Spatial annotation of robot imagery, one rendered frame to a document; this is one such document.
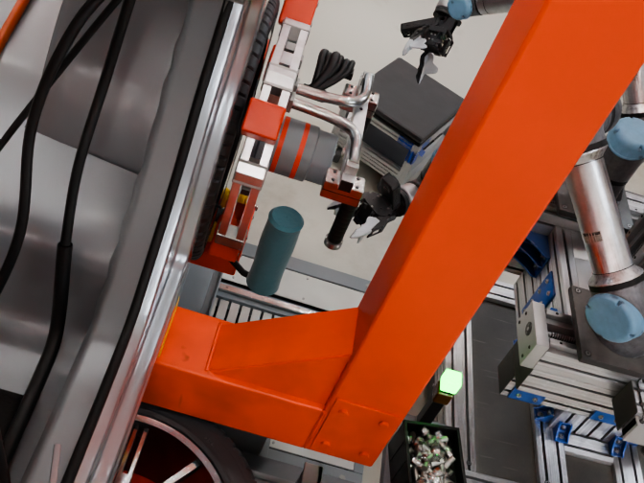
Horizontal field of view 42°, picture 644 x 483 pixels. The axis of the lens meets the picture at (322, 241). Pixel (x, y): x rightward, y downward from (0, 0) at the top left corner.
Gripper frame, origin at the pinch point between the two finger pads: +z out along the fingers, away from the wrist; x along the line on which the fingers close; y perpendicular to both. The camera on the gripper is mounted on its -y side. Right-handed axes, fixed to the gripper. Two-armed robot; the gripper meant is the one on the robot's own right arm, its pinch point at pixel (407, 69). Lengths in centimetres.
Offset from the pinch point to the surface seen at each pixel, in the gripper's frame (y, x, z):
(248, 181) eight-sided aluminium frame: 16, -58, 63
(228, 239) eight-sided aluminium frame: 9, -45, 74
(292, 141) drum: 9, -43, 46
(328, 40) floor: -113, 105, -54
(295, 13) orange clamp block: 0, -55, 21
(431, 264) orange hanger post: 66, -69, 67
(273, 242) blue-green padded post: 9, -29, 68
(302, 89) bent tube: 8, -49, 36
